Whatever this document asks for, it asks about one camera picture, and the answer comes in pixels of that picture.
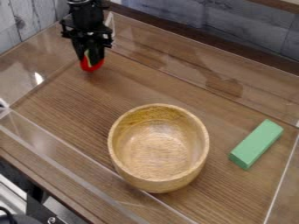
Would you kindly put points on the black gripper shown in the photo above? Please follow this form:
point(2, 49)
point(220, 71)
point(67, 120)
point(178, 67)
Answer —
point(100, 33)

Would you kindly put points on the red plush strawberry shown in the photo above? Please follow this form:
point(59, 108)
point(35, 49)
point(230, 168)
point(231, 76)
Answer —
point(87, 65)

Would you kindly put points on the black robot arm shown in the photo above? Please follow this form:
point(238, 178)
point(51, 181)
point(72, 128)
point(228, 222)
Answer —
point(87, 15)

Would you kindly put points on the wooden bowl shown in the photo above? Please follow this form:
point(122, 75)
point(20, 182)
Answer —
point(159, 145)

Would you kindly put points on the green rectangular block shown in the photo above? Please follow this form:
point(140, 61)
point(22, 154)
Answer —
point(255, 144)

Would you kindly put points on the clear acrylic corner bracket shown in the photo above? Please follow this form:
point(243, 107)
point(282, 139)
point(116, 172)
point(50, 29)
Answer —
point(110, 21)

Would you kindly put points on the clear acrylic enclosure wall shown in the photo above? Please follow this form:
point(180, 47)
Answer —
point(62, 109)

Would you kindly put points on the black clamp with cable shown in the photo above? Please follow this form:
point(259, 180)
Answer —
point(23, 210)

